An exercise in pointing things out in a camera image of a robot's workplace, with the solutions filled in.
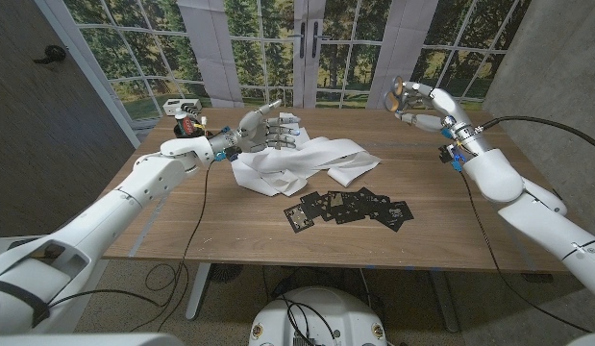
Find white power strip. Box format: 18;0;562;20
162;98;203;117

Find grey table leg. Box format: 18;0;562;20
430;269;460;334

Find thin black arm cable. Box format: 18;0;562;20
46;161;216;334
458;170;591;334

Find black ribbed round object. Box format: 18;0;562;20
209;262;244;284

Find orange handled scissors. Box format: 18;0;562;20
383;75;413;114

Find dark brown mug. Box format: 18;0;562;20
173;119;215;141

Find white table leg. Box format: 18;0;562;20
185;261;212;321

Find black playing card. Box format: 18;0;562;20
373;200;415;234
332;204;368;226
347;189;370;209
353;186;392;212
299;190;328;220
283;203;316;235
325;189;350;215

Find black yellow footprint pad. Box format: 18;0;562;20
7;236;42;252

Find black torso cable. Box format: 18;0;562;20
272;295;337;346

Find white red toothpaste tube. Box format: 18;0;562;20
174;108;198;136

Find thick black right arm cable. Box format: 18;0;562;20
475;115;595;155

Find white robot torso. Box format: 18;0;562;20
248;286;388;346

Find printed forest window backdrop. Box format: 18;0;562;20
35;0;533;148

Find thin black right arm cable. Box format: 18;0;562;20
458;170;591;334

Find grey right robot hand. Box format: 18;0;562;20
395;80;491;158

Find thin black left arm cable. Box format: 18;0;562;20
46;161;216;334

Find black wall hook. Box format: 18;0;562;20
32;44;67;65

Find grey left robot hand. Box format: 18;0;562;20
208;99;302;161

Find white receipt paper strip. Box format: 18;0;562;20
231;111;383;198

